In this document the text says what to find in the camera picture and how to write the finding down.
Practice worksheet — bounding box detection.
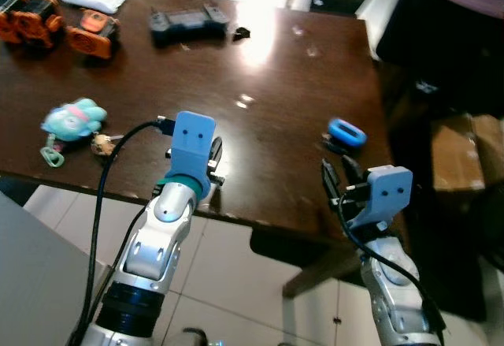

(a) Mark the brown cardboard box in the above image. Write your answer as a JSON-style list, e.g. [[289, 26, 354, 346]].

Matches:
[[431, 113, 504, 194]]

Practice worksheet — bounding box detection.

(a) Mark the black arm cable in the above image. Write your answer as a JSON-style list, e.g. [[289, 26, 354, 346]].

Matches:
[[69, 116, 176, 346], [335, 182, 447, 343]]

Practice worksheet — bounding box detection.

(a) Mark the teal plush toy keychain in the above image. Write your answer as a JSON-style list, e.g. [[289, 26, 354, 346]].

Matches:
[[39, 98, 108, 168]]

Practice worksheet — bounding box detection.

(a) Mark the person in purple shirt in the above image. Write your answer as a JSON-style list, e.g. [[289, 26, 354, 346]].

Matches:
[[375, 0, 504, 120]]

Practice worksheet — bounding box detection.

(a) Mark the white cabinet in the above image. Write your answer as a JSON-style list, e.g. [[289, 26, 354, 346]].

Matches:
[[0, 192, 107, 346]]

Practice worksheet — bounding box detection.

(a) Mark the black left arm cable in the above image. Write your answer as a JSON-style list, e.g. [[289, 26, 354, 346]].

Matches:
[[69, 116, 176, 346]]

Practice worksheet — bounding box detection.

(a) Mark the small orange black device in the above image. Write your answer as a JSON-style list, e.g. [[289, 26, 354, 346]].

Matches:
[[66, 10, 121, 61]]

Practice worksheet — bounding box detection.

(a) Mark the dark wooden table leg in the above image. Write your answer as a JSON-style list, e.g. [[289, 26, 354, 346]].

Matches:
[[250, 228, 365, 298]]

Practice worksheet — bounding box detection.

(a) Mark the small brown keychain charm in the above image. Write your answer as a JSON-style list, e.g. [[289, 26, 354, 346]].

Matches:
[[90, 133, 124, 158]]

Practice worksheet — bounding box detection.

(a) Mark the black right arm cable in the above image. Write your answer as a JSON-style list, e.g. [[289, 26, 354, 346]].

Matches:
[[335, 182, 447, 343]]

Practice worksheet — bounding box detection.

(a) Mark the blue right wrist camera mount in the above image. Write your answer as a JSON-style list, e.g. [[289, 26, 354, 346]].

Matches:
[[346, 166, 415, 231]]

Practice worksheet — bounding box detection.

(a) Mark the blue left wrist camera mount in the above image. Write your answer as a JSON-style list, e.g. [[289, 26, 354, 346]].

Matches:
[[161, 112, 219, 202]]

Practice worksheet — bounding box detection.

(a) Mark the blue key fob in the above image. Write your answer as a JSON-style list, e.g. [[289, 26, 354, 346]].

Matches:
[[326, 117, 369, 155]]

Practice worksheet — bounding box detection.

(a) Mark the black handheld controller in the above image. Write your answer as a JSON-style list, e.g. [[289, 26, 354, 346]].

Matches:
[[149, 2, 232, 48]]

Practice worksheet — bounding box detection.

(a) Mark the large orange black device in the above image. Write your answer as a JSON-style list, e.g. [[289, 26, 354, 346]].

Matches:
[[0, 0, 65, 49]]

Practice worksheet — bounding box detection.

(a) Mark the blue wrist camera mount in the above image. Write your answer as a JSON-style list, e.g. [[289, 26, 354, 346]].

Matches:
[[161, 112, 219, 202], [346, 166, 415, 231]]

